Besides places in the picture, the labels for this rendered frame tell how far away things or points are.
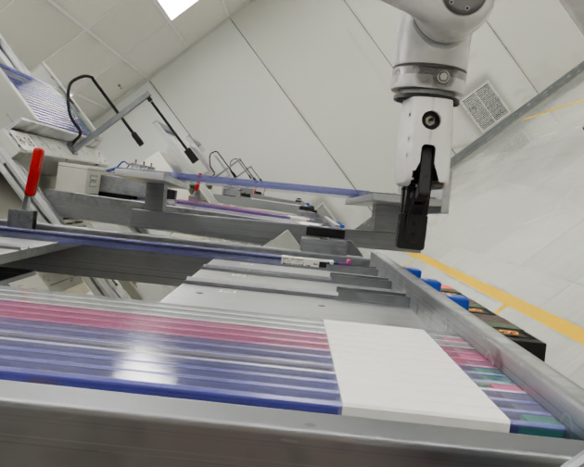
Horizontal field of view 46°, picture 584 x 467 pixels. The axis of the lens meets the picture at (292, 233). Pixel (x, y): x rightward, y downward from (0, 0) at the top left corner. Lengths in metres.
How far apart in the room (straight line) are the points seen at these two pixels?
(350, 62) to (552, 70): 2.38
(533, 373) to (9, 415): 0.20
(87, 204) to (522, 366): 1.49
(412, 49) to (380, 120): 7.61
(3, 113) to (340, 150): 6.67
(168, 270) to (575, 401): 0.70
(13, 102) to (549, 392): 1.73
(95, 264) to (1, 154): 0.86
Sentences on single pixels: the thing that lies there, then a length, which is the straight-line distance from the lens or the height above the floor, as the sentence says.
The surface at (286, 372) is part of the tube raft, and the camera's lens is 0.29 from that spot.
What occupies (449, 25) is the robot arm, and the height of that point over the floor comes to 0.90.
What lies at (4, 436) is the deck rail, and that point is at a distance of 0.24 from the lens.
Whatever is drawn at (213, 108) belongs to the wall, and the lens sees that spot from 8.42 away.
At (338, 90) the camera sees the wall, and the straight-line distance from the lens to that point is 8.41.
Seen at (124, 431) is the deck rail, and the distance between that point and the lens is 0.23.
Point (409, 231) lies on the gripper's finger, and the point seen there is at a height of 0.74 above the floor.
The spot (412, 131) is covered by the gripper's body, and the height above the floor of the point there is 0.83.
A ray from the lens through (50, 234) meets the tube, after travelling 0.85.
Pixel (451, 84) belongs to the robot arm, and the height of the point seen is 0.85.
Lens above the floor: 0.85
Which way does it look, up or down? 2 degrees down
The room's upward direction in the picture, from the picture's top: 37 degrees counter-clockwise
